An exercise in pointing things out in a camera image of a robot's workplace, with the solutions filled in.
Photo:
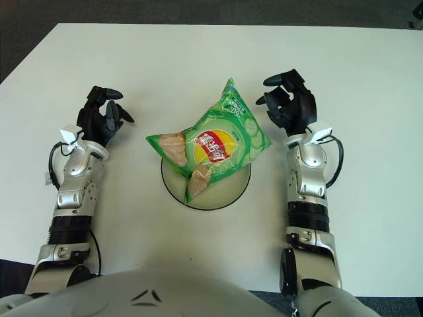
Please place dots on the green potato chips bag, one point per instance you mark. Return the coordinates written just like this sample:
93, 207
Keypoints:
224, 138

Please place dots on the white left wrist label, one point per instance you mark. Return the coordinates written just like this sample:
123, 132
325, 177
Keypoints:
67, 134

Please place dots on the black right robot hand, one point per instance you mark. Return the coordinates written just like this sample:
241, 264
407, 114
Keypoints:
304, 109

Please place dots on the white plate with black rim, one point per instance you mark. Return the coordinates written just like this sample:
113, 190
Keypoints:
215, 198

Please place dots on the white right wrist label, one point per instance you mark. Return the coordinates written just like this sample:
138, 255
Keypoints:
321, 134

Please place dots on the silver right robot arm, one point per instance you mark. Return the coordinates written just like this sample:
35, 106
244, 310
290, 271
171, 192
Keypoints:
310, 162

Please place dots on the black chair base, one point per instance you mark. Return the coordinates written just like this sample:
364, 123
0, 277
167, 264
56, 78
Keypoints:
415, 10

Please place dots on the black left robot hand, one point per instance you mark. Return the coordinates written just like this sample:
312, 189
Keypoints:
89, 122

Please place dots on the metal part under table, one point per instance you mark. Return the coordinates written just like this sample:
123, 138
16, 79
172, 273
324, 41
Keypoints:
295, 308

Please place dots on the grey robot torso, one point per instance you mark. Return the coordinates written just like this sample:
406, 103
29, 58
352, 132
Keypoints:
165, 297

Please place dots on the white wrist label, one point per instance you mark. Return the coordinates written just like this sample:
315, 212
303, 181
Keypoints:
67, 134
321, 134

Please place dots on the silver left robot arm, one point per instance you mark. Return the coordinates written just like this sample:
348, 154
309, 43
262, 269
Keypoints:
77, 168

